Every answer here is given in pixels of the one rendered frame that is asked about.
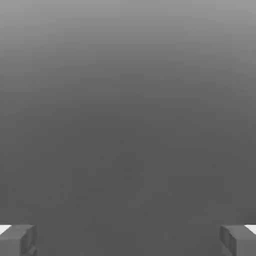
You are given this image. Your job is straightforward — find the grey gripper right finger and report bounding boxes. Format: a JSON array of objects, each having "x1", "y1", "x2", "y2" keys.
[{"x1": 218, "y1": 224, "x2": 256, "y2": 256}]

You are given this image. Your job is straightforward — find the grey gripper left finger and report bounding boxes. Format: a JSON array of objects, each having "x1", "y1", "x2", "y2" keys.
[{"x1": 0, "y1": 224, "x2": 38, "y2": 256}]

